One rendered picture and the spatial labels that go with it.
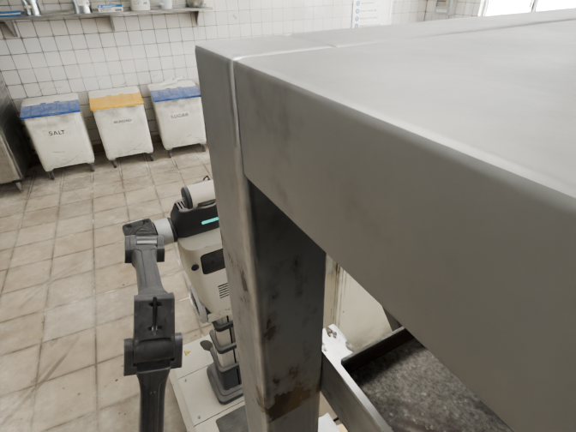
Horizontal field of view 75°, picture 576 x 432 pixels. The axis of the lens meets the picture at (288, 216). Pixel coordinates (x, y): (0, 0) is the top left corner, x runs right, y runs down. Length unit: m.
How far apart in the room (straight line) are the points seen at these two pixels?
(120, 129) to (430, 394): 4.54
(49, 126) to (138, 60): 1.31
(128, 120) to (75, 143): 0.61
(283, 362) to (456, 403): 0.08
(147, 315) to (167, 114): 3.96
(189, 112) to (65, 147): 1.38
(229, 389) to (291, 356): 1.68
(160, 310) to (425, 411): 0.65
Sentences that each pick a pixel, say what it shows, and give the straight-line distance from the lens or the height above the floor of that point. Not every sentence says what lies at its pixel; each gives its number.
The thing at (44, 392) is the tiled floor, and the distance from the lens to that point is 2.55.
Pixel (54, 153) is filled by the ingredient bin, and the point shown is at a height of 0.30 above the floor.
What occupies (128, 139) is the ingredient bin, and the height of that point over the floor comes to 0.32.
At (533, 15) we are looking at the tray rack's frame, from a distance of 0.20.
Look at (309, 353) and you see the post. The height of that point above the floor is 1.70.
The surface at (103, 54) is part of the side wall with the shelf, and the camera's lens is 5.13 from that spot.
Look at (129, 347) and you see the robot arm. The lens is 0.81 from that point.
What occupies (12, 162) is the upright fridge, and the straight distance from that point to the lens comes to 4.55.
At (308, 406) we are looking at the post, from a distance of 0.20.
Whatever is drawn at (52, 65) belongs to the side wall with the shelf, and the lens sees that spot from 5.17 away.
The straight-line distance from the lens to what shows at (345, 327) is 1.97.
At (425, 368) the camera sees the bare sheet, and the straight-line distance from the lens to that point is 0.21.
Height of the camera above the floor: 1.83
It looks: 33 degrees down
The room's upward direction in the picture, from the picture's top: 1 degrees counter-clockwise
